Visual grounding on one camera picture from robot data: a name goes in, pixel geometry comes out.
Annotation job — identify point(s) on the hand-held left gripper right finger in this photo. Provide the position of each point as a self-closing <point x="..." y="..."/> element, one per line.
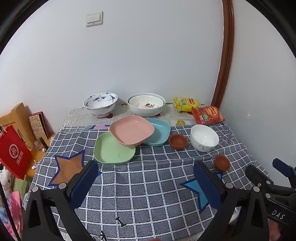
<point x="208" y="185"/>

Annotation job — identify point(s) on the blue square plate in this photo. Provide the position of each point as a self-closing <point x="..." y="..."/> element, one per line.
<point x="159" y="129"/>

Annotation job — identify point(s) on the pink square plate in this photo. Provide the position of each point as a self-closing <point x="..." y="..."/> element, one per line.
<point x="130" y="129"/>

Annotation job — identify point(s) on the white fruit print bowl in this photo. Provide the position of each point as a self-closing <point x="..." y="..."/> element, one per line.
<point x="145" y="102"/>

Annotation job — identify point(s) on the grey checked tablecloth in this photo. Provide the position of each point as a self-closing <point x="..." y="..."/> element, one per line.
<point x="150" y="185"/>

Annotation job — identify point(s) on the colourful printed cloth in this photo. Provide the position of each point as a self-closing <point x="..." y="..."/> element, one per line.
<point x="9" y="208"/>

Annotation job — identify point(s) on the wooden board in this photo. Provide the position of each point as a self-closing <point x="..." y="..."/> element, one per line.
<point x="16" y="115"/>

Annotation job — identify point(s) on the large white bowl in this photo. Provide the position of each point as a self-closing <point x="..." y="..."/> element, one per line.
<point x="145" y="111"/>

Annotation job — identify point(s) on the white light switch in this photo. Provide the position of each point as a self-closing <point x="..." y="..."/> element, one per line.
<point x="94" y="19"/>

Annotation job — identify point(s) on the red chips bag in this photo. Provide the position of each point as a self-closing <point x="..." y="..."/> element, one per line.
<point x="208" y="115"/>

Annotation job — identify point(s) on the small glass bottle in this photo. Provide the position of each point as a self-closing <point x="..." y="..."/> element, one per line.
<point x="37" y="145"/>

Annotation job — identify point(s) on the white patterned bowl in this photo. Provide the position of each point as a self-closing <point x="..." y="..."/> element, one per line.
<point x="203" y="136"/>

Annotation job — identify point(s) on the blue crane print bowl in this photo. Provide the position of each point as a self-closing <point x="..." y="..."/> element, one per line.
<point x="99" y="102"/>

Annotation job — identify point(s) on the small black bottle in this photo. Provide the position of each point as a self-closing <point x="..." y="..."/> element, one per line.
<point x="43" y="142"/>

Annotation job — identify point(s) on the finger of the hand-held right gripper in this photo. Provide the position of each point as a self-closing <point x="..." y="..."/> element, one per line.
<point x="281" y="167"/>
<point x="256" y="177"/>

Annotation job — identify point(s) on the red paper bag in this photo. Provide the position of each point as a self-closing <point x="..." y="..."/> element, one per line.
<point x="13" y="153"/>

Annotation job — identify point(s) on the wooden side table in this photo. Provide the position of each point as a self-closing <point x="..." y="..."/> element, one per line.
<point x="38" y="155"/>

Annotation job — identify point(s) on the small brown bowl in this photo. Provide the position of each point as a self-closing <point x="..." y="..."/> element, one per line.
<point x="178" y="141"/>
<point x="222" y="163"/>

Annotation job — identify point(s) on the green square plate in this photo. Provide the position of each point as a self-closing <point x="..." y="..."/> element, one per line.
<point x="108" y="151"/>

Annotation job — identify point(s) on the brown wooden door frame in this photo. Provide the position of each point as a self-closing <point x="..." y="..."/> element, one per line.
<point x="225" y="58"/>

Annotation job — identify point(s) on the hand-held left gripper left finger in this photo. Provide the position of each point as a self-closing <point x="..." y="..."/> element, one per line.
<point x="84" y="183"/>

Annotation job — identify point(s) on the patterned notebook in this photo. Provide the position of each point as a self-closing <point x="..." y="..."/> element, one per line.
<point x="39" y="126"/>

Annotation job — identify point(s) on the yellow chips bag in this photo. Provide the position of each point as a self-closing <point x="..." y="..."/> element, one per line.
<point x="186" y="104"/>

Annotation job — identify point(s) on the small white tube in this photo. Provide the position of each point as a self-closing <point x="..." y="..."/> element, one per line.
<point x="34" y="166"/>

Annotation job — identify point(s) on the fruit printed table cover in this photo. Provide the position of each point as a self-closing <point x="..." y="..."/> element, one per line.
<point x="81" y="118"/>

